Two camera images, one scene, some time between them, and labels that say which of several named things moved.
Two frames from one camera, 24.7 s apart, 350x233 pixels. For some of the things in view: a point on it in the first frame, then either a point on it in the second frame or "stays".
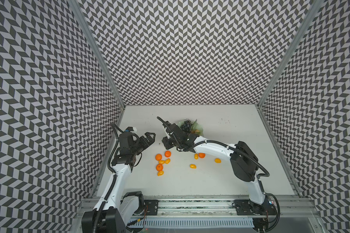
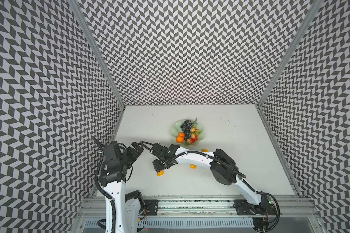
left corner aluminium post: [77, 7] stays
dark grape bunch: [186, 126] stays
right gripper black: [165, 140] → [157, 167]
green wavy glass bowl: [189, 126] stays
